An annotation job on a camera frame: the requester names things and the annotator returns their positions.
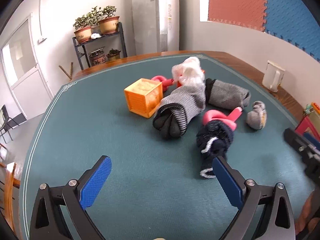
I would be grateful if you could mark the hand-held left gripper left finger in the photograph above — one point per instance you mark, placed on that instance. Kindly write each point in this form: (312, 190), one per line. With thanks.
(96, 182)

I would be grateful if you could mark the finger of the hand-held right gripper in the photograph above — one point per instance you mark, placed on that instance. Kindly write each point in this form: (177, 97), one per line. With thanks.
(292, 138)

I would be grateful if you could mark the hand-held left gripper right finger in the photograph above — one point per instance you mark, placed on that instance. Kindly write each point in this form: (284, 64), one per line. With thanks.
(227, 182)

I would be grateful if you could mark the navy blue sock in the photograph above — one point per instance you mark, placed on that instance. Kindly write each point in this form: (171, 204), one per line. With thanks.
(215, 137)

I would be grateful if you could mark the orange embossed cube box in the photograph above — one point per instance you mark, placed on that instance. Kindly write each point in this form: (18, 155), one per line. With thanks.
(140, 100)

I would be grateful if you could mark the white plastic bag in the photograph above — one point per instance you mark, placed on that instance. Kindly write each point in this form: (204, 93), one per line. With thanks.
(190, 72)

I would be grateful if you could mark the pink foam tube knot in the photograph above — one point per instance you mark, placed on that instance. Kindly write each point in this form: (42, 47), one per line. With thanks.
(160, 79)
(212, 116)

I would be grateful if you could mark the person's right forearm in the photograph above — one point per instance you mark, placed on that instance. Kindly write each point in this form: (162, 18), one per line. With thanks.
(308, 212)

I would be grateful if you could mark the colourful toy box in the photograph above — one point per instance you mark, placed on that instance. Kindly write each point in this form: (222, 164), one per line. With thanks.
(306, 127)

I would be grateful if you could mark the small grey sock ball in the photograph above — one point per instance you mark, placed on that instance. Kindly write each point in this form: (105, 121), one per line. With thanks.
(253, 117)

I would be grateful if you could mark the white plastic jug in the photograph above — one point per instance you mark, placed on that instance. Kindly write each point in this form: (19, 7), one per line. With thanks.
(271, 76)

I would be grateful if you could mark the grey sock with black cuff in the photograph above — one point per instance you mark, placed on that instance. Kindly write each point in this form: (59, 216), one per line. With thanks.
(230, 93)

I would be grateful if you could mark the wooden chair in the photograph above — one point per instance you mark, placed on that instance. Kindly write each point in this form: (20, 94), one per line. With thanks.
(10, 180)

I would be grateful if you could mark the grey sock with black toe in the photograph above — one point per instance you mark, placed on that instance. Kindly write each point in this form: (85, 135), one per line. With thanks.
(182, 100)

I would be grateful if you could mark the black chair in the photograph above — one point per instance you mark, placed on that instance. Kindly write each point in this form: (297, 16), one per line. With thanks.
(6, 125)

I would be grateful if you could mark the wooden stick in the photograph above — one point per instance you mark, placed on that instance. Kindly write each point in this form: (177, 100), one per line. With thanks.
(65, 72)

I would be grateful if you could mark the decorated dark plant pot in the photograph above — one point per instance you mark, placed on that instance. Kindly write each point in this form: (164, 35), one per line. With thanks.
(97, 58)

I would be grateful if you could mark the white door with window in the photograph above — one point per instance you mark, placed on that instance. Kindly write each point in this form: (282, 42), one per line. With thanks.
(22, 80)

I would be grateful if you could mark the small succulent pot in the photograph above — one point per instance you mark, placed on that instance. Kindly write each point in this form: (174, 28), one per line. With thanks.
(113, 55)

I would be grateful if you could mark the black metal plant shelf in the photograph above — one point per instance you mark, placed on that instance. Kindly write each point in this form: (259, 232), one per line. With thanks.
(122, 40)

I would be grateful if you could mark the small white ornament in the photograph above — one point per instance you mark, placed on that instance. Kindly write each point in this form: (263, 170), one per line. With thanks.
(95, 35)

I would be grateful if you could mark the potted plant in tan pot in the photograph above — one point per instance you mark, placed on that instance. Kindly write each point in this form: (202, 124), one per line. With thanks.
(108, 25)
(83, 33)

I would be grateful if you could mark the white standing air conditioner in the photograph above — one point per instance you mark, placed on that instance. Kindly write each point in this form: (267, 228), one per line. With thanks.
(150, 17)

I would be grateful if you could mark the blue foam wall mat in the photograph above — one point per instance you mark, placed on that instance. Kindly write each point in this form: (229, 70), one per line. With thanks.
(292, 15)

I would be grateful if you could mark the red foam wall mat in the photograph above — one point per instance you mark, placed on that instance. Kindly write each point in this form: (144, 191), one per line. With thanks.
(235, 2)

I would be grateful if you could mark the white wall socket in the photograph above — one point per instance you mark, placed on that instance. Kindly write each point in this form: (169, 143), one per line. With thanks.
(42, 40)

